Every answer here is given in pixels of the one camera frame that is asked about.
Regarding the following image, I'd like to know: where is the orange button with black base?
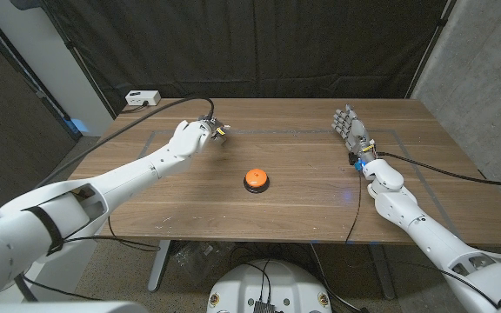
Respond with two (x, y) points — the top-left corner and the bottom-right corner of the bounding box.
(243, 168), (271, 195)

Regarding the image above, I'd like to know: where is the grey table leg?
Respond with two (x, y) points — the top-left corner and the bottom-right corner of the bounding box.
(147, 240), (172, 292)
(368, 243), (396, 301)

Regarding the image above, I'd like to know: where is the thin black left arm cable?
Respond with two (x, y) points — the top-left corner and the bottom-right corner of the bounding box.
(63, 216), (162, 253)

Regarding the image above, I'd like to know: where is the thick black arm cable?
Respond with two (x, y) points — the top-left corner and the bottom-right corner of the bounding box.
(37, 96), (216, 189)
(376, 150), (501, 189)

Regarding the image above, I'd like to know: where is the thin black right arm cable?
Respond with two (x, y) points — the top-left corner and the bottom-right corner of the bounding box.
(344, 163), (364, 245)

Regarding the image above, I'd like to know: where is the black backdrop cloth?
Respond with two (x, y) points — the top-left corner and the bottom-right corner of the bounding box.
(41, 0), (457, 117)

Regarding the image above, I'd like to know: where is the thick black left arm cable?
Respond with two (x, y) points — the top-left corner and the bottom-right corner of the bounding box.
(37, 96), (216, 189)

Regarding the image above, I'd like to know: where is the black electronics box on torso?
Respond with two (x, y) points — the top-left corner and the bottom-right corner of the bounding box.
(253, 299), (277, 313)

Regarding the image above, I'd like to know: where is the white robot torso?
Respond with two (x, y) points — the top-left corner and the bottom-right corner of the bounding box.
(206, 259), (333, 313)

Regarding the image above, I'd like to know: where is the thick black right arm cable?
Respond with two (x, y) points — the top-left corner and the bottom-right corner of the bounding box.
(376, 150), (501, 189)

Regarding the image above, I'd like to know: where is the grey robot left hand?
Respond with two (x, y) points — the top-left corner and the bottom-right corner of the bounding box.
(197, 116), (230, 147)

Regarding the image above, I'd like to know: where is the clear plastic bag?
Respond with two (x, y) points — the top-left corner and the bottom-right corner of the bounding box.
(171, 241), (235, 284)

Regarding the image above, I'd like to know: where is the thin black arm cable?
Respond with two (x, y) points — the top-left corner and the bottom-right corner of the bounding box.
(63, 216), (162, 253)
(344, 163), (364, 245)

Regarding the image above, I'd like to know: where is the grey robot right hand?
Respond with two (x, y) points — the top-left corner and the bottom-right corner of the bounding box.
(331, 103), (377, 165)

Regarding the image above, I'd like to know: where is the white power outlet box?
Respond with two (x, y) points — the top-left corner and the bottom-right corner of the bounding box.
(124, 90), (162, 107)

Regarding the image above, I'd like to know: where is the dark door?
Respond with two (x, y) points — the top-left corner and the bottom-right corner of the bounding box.
(0, 8), (82, 227)

